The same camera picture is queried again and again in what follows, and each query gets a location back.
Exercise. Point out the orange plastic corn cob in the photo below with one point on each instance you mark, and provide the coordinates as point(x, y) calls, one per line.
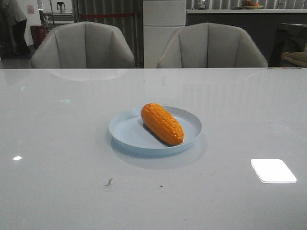
point(162, 124)

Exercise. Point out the light blue round plate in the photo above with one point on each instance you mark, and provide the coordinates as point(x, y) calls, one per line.
point(129, 132)

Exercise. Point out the right grey upholstered armchair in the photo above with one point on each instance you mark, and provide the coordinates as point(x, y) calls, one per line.
point(211, 45)

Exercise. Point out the grey upholstered armchair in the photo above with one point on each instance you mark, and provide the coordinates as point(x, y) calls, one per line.
point(211, 45)
point(84, 45)

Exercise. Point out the white drawer cabinet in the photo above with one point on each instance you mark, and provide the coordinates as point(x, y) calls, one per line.
point(160, 19)

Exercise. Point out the left grey upholstered armchair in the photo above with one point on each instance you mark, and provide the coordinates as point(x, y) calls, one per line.
point(84, 45)

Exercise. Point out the red barrier belt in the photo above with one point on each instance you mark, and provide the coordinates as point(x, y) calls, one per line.
point(94, 16)

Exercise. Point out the red trash bin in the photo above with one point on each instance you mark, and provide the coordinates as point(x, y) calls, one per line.
point(38, 34)

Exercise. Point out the metal trolley in background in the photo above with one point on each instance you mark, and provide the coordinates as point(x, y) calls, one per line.
point(52, 19)

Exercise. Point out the dark grey kitchen counter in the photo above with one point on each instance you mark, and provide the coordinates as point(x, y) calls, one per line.
point(261, 24)

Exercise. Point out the fruit bowl on counter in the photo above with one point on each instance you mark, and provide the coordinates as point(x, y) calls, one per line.
point(251, 5)

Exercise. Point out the person in background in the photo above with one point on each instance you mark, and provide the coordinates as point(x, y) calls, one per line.
point(16, 20)

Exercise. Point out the beige cushion at right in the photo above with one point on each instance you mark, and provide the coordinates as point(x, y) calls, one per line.
point(296, 58)

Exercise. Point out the dark side table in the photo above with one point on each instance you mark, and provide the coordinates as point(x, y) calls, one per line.
point(289, 37)

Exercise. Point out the pink wall notice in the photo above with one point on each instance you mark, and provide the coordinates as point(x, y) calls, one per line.
point(30, 9)

